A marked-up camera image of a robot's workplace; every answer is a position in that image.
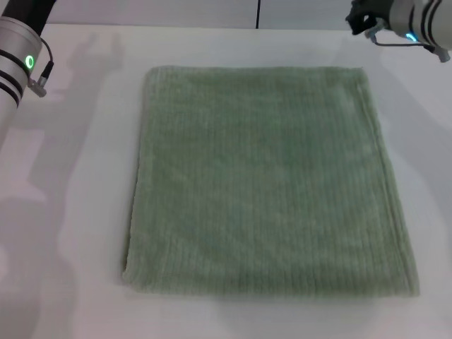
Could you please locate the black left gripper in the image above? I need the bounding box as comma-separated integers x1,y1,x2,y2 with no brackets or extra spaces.
0,0,57,37

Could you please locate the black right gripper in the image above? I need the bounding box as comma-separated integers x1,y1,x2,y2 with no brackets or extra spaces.
345,0,391,36

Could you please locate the green ribbed towel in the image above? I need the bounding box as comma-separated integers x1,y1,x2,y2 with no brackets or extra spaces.
121,65,422,298

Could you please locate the left arm cable with plug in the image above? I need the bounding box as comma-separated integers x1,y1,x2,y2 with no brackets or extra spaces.
27,35,57,97

